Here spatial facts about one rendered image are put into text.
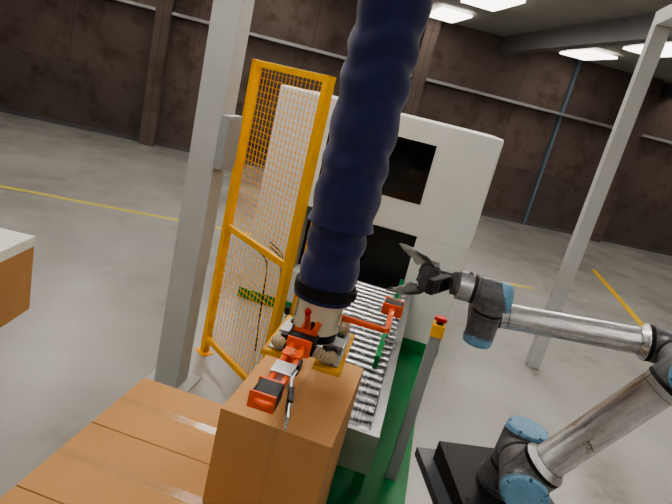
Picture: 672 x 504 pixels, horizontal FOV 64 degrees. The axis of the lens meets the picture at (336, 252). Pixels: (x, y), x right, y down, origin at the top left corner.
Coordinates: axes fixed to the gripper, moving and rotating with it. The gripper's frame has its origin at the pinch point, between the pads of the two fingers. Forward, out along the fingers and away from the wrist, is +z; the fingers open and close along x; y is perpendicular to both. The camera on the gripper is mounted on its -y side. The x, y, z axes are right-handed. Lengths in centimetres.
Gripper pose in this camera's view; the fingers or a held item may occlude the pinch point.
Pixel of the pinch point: (391, 267)
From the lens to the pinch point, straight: 163.9
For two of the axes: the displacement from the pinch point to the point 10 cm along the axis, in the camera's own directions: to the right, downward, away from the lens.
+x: 2.3, -9.3, -2.8
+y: 1.9, -2.4, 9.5
